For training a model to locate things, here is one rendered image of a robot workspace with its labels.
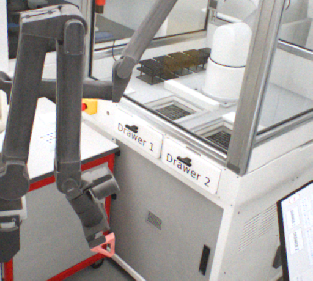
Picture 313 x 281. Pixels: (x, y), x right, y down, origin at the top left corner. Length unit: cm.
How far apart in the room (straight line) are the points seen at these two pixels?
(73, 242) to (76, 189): 125
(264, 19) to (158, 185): 92
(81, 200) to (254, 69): 76
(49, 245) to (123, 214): 39
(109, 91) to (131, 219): 104
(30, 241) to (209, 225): 78
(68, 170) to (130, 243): 139
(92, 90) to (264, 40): 57
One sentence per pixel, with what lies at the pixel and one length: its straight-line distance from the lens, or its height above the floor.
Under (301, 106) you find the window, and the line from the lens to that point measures 202.
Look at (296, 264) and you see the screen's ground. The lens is 142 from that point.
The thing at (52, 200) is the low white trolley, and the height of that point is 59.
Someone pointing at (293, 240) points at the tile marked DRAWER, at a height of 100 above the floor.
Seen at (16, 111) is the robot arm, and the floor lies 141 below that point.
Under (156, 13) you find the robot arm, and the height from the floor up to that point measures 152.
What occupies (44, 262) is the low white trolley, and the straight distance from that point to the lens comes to 238.
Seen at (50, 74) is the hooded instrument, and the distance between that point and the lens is 276.
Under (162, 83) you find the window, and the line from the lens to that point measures 198.
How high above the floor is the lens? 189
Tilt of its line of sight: 27 degrees down
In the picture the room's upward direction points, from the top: 7 degrees clockwise
